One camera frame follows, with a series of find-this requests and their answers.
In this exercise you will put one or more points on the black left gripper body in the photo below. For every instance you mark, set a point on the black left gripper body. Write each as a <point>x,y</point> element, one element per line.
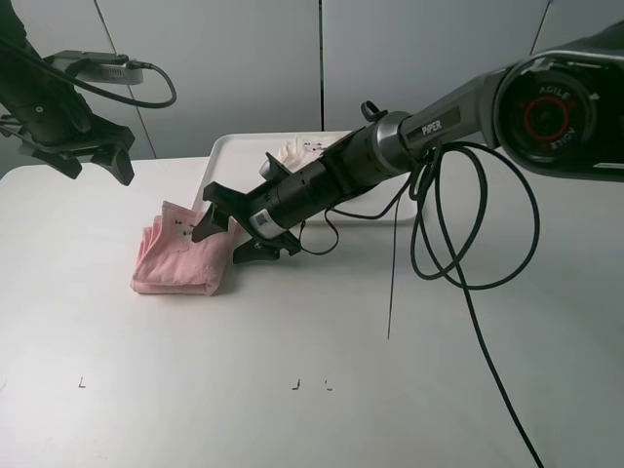
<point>63,123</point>

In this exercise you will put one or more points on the white rectangular plastic tray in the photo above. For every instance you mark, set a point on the white rectangular plastic tray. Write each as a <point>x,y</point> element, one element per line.
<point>235,161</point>

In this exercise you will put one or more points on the cream white towel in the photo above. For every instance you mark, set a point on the cream white towel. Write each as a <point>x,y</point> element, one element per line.
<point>303,149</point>

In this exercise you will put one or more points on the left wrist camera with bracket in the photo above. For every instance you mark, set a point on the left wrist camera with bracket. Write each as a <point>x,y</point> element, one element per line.
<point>96,67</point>

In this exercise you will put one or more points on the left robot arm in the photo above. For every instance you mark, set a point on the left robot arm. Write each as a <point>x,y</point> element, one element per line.
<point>21,66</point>

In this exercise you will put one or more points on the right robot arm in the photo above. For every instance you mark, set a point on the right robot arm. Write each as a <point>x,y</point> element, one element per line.
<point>556,113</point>

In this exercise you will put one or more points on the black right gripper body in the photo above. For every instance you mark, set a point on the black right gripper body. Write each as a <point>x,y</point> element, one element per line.
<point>268,212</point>

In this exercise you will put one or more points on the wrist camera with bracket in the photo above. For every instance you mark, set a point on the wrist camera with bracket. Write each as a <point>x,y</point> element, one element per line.
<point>96,67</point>
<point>272,170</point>

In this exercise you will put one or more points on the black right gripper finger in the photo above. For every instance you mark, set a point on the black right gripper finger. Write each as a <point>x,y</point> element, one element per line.
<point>214,221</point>
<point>253,250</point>

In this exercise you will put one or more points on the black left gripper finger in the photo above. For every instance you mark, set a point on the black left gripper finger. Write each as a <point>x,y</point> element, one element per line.
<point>117,162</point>
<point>70,167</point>

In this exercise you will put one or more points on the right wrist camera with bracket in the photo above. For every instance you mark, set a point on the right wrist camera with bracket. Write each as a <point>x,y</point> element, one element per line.
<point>272,170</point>

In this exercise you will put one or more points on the pink towel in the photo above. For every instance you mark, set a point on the pink towel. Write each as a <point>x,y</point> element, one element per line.
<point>169,262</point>

